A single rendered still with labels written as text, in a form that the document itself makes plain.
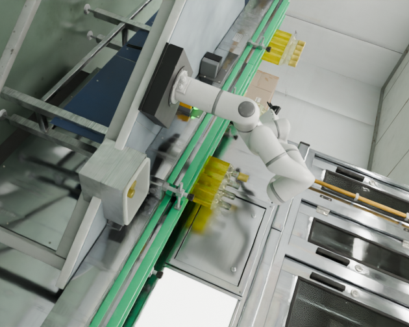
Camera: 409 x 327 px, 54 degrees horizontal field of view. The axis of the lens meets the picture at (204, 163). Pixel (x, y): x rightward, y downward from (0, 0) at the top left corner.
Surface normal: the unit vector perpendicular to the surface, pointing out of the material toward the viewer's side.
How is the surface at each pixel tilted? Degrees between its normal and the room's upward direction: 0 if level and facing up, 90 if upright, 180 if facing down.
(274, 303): 90
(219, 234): 90
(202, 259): 90
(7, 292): 90
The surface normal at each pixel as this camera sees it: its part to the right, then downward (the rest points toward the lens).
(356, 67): -0.37, 0.69
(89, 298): 0.13, -0.62
